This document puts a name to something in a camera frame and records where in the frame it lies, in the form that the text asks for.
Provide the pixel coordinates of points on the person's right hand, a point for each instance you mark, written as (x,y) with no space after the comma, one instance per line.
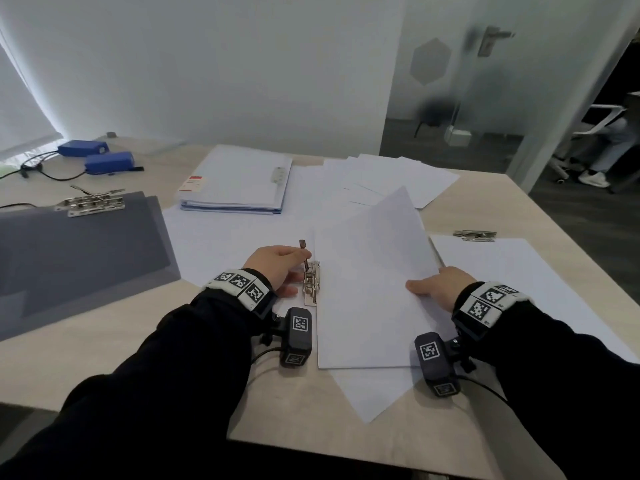
(445,287)

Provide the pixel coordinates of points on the person's left hand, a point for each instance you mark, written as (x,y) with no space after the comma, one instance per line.
(275,262)

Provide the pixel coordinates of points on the pile of white paper sheets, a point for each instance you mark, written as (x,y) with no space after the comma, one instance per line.
(225,244)

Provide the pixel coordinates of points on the blue folder with dark logo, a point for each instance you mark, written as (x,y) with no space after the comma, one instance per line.
(230,213)

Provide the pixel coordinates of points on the stack of folders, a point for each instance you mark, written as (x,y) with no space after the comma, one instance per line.
(240,177)

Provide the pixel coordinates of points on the person's right forearm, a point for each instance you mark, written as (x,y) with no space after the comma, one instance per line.
(560,384)

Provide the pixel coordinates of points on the person's left forearm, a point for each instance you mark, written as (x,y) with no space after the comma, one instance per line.
(150,384)

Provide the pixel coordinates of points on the white wristband with black markers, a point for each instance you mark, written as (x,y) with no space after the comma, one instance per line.
(240,284)
(482,307)

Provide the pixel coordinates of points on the white box behind glass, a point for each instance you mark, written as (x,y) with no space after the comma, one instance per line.
(457,136)

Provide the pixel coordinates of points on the dark chair behind glass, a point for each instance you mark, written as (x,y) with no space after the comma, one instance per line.
(435,112)

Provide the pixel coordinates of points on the blue battery pack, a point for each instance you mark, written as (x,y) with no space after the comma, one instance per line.
(110,162)
(82,147)

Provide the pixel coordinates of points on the frosted glass door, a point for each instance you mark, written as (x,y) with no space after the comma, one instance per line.
(500,94)

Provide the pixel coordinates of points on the white office chair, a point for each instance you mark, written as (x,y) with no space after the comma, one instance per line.
(597,122)

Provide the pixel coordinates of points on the gray hexagon sticker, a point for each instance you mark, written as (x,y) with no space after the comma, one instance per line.
(430,61)

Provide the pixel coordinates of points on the white roller blind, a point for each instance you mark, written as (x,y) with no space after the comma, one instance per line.
(20,109)

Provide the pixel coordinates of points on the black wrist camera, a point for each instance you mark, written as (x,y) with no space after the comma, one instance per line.
(435,359)
(297,339)

